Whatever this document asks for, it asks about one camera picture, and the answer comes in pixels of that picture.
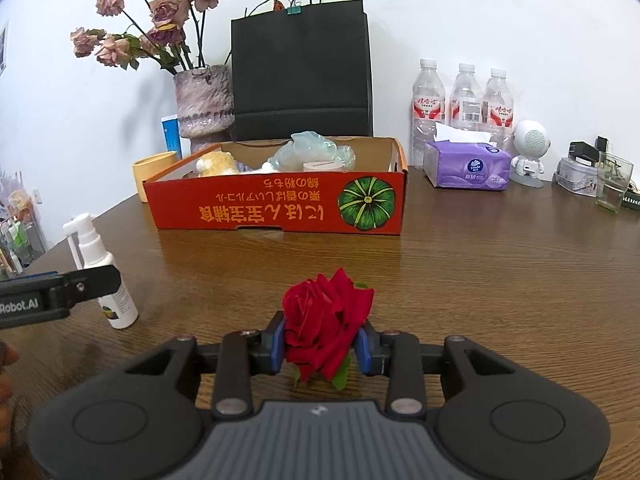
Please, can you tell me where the black paper bag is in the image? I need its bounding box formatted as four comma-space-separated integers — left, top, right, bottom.
230, 0, 375, 142

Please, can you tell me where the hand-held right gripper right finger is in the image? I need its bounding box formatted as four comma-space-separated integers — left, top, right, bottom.
352, 320, 516, 420

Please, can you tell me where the purple tissue box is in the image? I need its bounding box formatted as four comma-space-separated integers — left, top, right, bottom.
423, 121, 512, 192

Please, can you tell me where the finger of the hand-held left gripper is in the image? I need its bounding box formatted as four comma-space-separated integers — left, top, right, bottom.
47, 264, 122, 311

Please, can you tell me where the yellow mug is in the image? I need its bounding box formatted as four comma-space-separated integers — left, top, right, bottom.
132, 151, 180, 203

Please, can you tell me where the red artificial rose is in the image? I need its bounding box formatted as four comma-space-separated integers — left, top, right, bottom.
282, 267, 375, 392

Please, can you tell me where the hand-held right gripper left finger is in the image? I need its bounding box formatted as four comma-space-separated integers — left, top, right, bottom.
122, 312, 287, 420

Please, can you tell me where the black power adapter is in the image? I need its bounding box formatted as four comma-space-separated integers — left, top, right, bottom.
568, 136, 613, 163

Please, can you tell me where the white spray bottle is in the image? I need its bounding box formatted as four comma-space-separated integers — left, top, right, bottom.
62, 213, 139, 330

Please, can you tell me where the iridescent organza bag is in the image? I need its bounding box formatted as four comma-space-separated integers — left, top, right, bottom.
267, 131, 357, 173

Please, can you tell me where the clear water bottle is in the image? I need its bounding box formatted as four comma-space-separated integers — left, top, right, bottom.
482, 68, 516, 148
449, 63, 483, 128
410, 58, 447, 168

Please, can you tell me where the white and yellow plush alpaca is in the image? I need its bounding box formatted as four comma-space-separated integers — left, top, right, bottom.
195, 152, 240, 177

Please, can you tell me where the clear plastic box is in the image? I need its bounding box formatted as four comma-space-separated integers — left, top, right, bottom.
552, 156, 601, 196

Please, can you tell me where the clear display shelf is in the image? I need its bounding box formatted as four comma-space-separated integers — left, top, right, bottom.
0, 170, 48, 281

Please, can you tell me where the mottled purple ceramic vase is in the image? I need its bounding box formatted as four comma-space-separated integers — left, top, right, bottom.
173, 64, 236, 155

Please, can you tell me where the blue and white tube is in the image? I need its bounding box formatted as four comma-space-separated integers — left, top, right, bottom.
161, 116, 182, 153

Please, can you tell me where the dried pink rose bouquet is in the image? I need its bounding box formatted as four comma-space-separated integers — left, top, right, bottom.
70, 0, 224, 75

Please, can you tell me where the red cardboard box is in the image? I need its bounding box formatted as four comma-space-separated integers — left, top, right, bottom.
142, 136, 409, 237

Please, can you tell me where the person's left hand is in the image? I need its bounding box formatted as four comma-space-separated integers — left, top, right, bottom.
0, 341, 20, 433

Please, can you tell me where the clear drinking glass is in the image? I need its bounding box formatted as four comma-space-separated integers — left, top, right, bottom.
595, 151, 635, 216

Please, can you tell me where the white robot figurine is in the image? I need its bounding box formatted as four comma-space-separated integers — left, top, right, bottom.
511, 120, 552, 188

